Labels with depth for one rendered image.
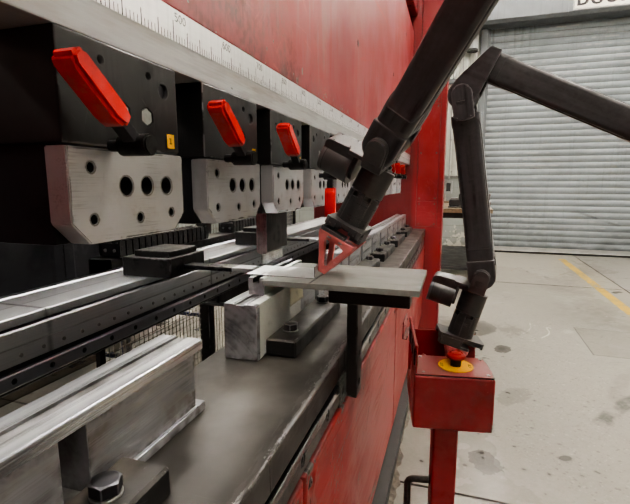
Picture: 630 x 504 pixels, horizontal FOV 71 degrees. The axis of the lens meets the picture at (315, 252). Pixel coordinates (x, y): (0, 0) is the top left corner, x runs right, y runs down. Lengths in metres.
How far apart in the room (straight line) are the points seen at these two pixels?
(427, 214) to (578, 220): 5.59
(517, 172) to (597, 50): 2.07
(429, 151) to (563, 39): 5.79
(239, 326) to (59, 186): 0.43
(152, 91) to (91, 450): 0.34
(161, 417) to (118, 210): 0.24
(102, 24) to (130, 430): 0.38
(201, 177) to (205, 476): 0.32
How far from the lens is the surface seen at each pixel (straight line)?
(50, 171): 0.40
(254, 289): 0.79
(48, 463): 0.44
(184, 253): 0.93
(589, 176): 8.34
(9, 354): 0.73
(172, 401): 0.56
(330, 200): 0.95
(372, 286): 0.72
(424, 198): 2.93
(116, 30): 0.46
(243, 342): 0.75
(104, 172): 0.42
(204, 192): 0.55
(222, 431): 0.57
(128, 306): 0.88
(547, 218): 8.26
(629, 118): 1.01
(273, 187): 0.73
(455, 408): 1.00
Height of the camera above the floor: 1.16
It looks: 9 degrees down
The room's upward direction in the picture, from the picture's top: straight up
